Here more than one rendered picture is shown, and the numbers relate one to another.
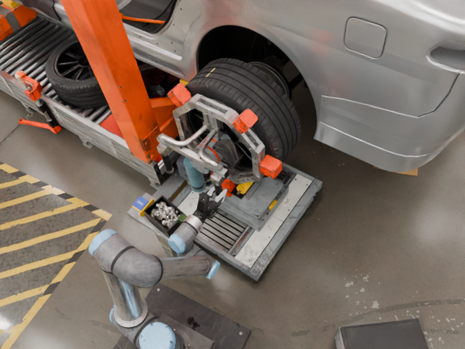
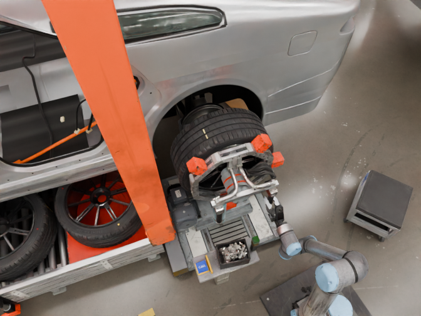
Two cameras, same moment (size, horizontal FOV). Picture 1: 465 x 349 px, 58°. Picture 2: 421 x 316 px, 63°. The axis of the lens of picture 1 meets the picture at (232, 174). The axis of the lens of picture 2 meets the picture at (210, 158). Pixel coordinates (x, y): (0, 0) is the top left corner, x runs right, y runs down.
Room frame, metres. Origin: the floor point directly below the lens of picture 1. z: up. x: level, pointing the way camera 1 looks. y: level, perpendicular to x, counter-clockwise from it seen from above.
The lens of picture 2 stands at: (1.05, 1.07, 2.79)
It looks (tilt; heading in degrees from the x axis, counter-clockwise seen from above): 58 degrees down; 298
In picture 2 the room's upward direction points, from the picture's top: straight up
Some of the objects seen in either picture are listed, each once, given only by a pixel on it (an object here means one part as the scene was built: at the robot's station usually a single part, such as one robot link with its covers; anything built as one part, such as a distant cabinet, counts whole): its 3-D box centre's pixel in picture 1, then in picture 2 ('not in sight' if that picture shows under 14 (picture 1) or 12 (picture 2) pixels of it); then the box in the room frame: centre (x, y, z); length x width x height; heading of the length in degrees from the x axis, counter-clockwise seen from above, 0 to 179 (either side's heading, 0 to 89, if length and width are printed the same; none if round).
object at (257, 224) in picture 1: (243, 191); (217, 200); (1.58, -0.06, 0.13); 0.50 x 0.36 x 0.10; 47
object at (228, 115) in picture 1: (219, 142); (231, 174); (1.44, 0.04, 0.85); 0.54 x 0.07 x 0.54; 47
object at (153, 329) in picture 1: (158, 342); (334, 310); (0.55, 0.45, 0.58); 0.17 x 0.15 x 0.18; 44
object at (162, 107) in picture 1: (177, 97); not in sight; (1.98, 0.27, 0.69); 0.52 x 0.17 x 0.35; 137
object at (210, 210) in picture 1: (205, 211); (277, 217); (1.06, 0.16, 0.80); 0.12 x 0.08 x 0.09; 137
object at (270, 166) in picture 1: (270, 167); (275, 160); (1.23, -0.19, 0.85); 0.09 x 0.08 x 0.07; 47
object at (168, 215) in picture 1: (166, 217); (232, 254); (1.24, 0.40, 0.51); 0.20 x 0.14 x 0.13; 39
